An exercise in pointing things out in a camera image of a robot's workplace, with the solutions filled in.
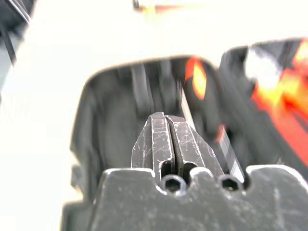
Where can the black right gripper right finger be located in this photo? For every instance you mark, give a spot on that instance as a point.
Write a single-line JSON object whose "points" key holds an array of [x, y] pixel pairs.
{"points": [[190, 144]]}

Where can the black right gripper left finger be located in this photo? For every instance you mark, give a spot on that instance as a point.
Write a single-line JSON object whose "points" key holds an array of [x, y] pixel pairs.
{"points": [[158, 142]]}

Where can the black plastic tool case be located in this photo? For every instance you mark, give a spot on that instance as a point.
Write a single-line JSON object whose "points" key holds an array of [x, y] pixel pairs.
{"points": [[108, 120]]}

